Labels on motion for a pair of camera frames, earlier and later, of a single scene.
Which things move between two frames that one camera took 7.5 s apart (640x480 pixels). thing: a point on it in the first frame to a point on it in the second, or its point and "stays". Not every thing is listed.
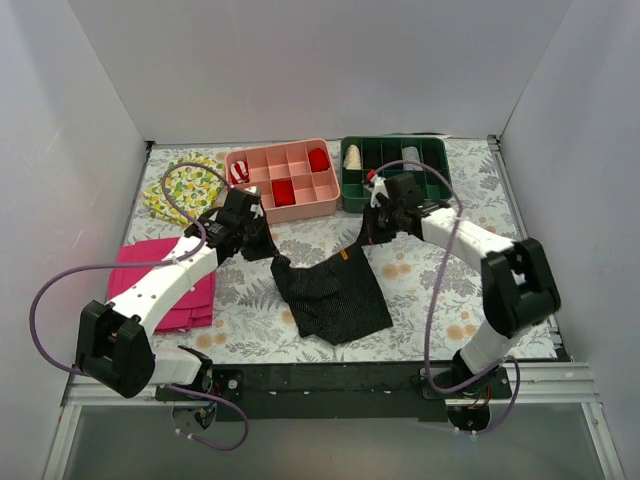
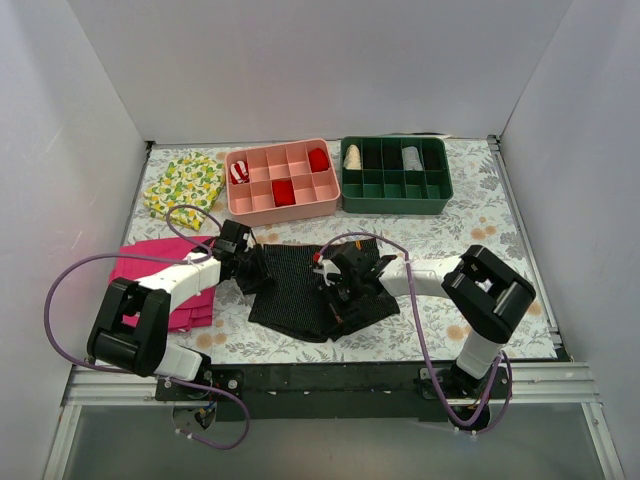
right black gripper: [375, 229] to [341, 288]
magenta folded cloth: [196, 311] stays
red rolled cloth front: [283, 193] stays
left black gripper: [256, 239] to [251, 267]
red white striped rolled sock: [239, 172] stays
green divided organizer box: [424, 157] stays
